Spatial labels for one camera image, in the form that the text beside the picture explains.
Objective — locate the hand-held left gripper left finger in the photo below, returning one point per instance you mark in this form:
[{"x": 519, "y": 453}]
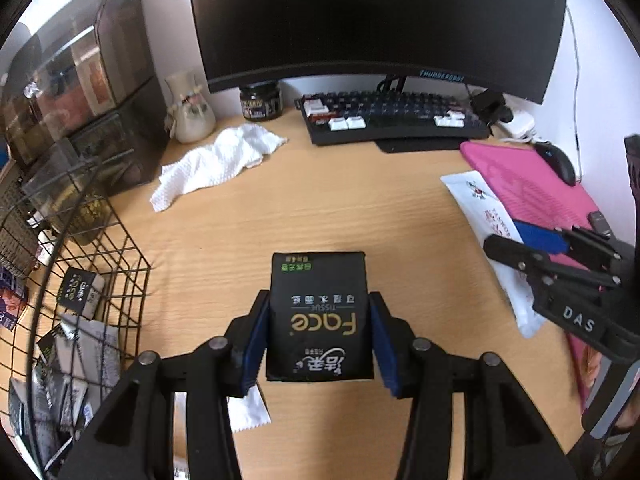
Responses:
[{"x": 252, "y": 350}]

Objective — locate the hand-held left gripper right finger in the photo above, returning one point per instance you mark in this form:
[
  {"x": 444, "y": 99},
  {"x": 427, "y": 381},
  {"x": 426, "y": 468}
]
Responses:
[{"x": 385, "y": 350}]

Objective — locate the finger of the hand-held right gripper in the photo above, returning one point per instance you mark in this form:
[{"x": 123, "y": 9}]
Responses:
[
  {"x": 515, "y": 255},
  {"x": 540, "y": 237}
]

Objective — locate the white printed snack packet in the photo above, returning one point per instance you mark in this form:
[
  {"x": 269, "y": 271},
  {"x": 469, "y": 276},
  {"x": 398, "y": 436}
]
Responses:
[
  {"x": 97, "y": 355},
  {"x": 485, "y": 210}
]

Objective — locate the black pocket tissue packet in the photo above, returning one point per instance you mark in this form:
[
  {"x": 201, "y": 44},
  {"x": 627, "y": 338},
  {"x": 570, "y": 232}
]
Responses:
[{"x": 320, "y": 320}]

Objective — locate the pile of black tissue packets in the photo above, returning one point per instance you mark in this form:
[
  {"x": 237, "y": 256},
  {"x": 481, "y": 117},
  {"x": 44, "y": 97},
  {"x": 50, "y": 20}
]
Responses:
[{"x": 80, "y": 287}]

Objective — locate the wooden desktop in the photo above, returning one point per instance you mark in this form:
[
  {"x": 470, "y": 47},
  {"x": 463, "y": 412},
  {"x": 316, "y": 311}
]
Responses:
[{"x": 300, "y": 200}]

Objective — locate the person's right hand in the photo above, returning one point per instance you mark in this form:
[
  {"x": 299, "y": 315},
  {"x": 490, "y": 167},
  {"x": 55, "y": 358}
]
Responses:
[{"x": 595, "y": 372}]

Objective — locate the pink mouse pad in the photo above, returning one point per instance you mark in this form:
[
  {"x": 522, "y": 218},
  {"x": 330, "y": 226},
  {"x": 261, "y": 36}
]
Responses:
[{"x": 530, "y": 185}]

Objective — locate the white red-logo sachet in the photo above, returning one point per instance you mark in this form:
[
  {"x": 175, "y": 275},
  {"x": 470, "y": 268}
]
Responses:
[{"x": 247, "y": 407}]

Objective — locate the black computer mouse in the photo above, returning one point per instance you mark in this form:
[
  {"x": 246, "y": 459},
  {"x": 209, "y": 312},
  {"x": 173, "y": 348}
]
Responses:
[{"x": 557, "y": 162}]

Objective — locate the black power adapter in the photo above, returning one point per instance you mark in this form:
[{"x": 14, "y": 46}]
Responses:
[{"x": 490, "y": 104}]

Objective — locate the black mechanical keyboard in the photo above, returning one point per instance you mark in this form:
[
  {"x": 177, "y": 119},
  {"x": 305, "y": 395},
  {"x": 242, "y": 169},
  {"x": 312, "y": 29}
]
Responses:
[{"x": 400, "y": 117}]

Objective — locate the white crumpled cloth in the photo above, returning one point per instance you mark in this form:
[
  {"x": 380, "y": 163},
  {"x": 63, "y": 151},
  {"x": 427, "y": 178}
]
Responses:
[{"x": 215, "y": 165}]

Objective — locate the small white bottle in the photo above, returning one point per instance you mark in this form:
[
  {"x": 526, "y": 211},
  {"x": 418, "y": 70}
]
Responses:
[{"x": 46, "y": 246}]

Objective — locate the clear plastic container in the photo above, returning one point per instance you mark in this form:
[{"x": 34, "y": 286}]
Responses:
[{"x": 75, "y": 200}]

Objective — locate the smoky drawer storage box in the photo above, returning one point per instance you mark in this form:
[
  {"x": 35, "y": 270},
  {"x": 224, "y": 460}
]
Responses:
[{"x": 130, "y": 145}]

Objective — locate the cream ceramic vase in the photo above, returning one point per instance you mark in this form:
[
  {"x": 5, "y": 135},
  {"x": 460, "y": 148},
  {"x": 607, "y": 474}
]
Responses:
[{"x": 190, "y": 115}]

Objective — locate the blue printed carton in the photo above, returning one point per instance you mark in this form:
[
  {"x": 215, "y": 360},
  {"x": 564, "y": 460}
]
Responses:
[{"x": 10, "y": 300}]

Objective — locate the black glass jar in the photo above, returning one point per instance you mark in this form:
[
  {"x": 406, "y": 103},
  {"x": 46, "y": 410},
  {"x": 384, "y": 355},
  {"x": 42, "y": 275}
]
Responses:
[{"x": 261, "y": 102}]

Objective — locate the grey perforated basket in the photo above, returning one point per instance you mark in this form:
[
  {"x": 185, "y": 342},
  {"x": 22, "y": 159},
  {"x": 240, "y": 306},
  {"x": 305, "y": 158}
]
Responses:
[{"x": 12, "y": 230}]

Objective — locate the black curved monitor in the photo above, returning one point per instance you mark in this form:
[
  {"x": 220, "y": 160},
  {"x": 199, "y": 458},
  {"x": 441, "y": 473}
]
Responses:
[{"x": 380, "y": 20}]

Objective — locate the smoky flip-lid storage box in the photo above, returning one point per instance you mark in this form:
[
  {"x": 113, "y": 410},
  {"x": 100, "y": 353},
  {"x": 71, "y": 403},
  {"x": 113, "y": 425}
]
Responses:
[{"x": 90, "y": 60}]

